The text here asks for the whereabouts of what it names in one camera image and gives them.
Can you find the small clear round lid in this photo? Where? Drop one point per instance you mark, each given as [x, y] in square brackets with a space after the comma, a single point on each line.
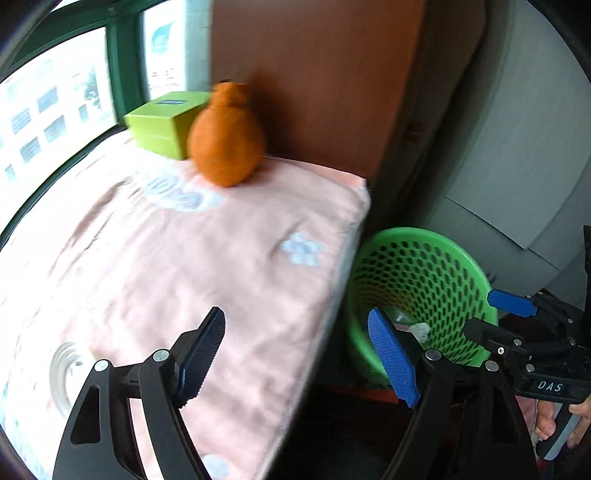
[57, 374]

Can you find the green window frame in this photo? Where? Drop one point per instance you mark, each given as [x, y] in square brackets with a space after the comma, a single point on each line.
[124, 60]

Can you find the pink printed blanket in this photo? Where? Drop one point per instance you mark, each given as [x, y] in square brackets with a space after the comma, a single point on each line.
[184, 277]

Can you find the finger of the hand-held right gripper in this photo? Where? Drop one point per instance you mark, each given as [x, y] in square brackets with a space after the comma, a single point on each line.
[485, 333]
[508, 302]

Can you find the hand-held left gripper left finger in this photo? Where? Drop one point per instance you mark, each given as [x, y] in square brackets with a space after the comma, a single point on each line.
[203, 357]

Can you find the brown wooden panel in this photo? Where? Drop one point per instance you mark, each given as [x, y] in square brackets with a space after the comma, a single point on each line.
[323, 83]

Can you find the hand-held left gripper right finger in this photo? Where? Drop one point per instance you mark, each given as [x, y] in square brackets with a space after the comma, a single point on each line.
[392, 360]

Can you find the green cardboard box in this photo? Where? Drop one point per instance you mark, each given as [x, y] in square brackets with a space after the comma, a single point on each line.
[152, 124]

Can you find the person's right hand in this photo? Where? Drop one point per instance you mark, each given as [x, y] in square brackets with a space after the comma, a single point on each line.
[545, 422]

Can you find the grey cardboard sheet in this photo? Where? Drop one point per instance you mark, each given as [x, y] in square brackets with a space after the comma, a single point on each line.
[508, 138]

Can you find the orange citrus fruit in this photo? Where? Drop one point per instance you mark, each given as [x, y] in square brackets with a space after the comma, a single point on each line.
[226, 143]

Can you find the green plastic basket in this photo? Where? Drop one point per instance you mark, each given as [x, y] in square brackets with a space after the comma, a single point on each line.
[425, 277]

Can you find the white paper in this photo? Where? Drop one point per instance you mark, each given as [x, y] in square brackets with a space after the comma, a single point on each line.
[419, 330]

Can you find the white printed sign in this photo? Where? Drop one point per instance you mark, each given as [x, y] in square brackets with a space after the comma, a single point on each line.
[164, 60]

